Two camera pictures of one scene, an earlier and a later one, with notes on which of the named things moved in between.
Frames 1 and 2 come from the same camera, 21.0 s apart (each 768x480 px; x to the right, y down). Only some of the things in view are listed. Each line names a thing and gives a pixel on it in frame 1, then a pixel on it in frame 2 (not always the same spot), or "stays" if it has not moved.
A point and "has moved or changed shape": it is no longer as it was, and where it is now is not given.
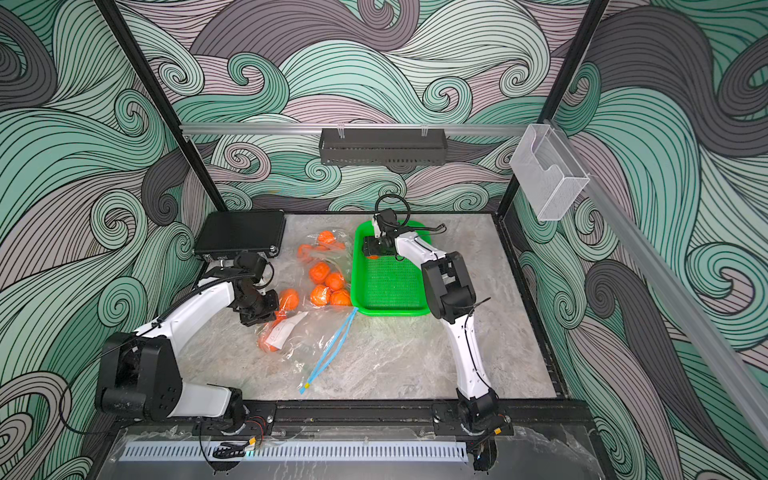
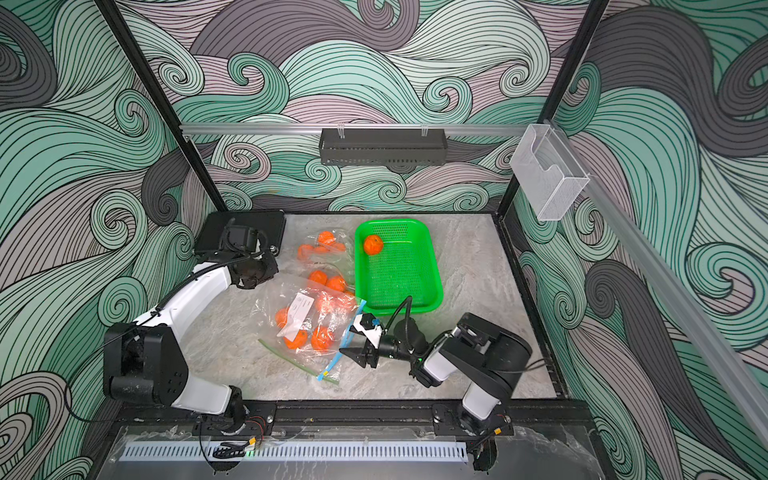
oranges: [328, 288] -> [334, 301]
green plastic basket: [388, 285] stays
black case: [225, 233] stays
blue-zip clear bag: [315, 314] has moved or changed shape
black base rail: [416, 419] stays
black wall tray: [382, 146] stays
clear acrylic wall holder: [548, 174] stays
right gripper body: [376, 245] -> [374, 349]
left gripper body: [260, 307] -> [260, 270]
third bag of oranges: [332, 244] stays
